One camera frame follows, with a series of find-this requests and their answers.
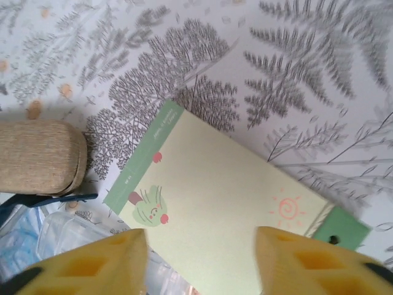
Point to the floral table cloth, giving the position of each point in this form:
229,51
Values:
276,30

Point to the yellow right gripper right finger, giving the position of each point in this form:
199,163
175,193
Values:
307,267

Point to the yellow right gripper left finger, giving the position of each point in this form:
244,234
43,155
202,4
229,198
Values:
107,264

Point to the pale green notepad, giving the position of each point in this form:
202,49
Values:
215,184

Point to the tan fabric glasses case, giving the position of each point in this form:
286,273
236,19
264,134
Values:
33,156

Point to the navy blue backpack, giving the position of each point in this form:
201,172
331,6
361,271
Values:
46,201

